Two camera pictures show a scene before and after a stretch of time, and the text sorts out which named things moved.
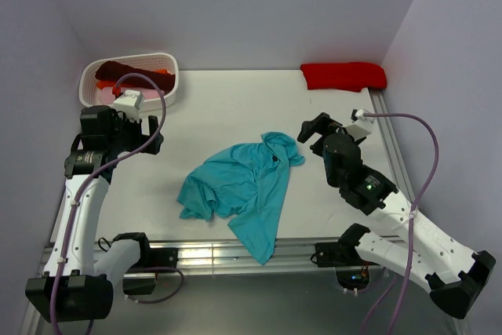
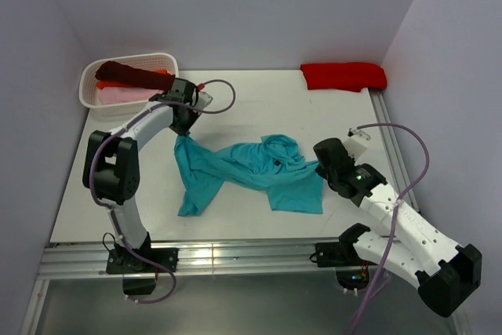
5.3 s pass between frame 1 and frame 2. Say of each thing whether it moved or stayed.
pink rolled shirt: stayed
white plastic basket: stayed
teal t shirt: moved
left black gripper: moved
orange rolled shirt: stayed
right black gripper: moved
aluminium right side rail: stayed
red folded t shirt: stayed
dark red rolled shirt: stayed
